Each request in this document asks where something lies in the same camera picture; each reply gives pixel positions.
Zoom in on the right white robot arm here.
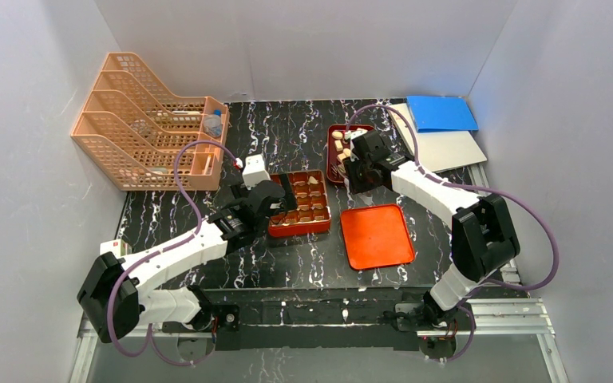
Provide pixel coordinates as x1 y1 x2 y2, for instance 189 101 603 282
342 130 520 326

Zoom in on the blue folder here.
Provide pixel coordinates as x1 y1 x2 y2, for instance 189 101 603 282
406 96 479 132

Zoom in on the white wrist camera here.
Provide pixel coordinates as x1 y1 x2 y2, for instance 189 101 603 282
242 154 271 189
350 128 368 140

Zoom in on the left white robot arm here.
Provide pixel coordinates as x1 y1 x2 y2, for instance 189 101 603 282
77 176 296 343

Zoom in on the small white red box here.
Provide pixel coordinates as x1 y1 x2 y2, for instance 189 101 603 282
100 239 132 258

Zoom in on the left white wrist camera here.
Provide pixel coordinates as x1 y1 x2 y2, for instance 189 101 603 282
242 154 271 189

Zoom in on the dark red chocolate tray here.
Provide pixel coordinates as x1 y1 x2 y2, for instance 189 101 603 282
326 124 374 185

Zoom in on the peach plastic file rack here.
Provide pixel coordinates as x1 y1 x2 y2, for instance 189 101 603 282
70 52 230 191

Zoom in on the white board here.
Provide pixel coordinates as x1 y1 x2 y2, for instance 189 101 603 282
387 103 488 173

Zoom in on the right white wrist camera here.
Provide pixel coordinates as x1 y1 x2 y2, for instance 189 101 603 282
350 128 368 140

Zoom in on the orange chocolate box with tray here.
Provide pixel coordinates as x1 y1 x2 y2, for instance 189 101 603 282
268 170 331 238

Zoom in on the orange box lid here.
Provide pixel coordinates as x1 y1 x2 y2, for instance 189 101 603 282
340 204 416 270

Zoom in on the aluminium base frame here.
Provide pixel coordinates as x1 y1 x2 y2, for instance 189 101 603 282
68 164 569 383

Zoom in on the small bottle with blue cap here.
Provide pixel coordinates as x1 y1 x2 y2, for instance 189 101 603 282
202 109 223 138

